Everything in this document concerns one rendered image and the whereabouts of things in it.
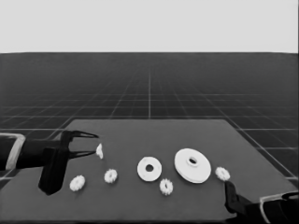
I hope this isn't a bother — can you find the small white T-shaped piece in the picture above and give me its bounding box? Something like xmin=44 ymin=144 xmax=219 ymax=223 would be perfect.
xmin=95 ymin=143 xmax=105 ymax=161

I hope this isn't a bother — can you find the large thick white disc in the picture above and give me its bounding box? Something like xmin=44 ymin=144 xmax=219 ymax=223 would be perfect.
xmin=174 ymin=147 xmax=212 ymax=185

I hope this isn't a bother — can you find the white round carrier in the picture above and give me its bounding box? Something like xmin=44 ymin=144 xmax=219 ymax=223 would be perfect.
xmin=136 ymin=156 xmax=163 ymax=182

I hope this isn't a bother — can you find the small white gear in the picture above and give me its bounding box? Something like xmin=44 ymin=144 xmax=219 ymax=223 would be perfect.
xmin=104 ymin=168 xmax=119 ymax=185
xmin=215 ymin=166 xmax=232 ymax=182
xmin=159 ymin=177 xmax=175 ymax=196
xmin=69 ymin=175 xmax=86 ymax=192

